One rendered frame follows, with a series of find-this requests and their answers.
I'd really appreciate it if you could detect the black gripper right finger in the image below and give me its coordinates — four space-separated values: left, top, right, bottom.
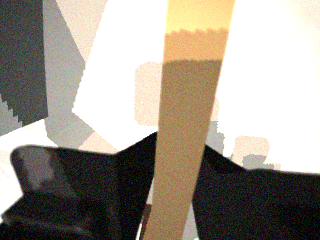
191 144 320 240

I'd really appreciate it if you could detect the long tan wooden rail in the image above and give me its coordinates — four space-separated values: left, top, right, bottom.
149 0 236 240

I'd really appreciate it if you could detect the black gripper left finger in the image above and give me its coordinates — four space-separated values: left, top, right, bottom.
10 131 157 240

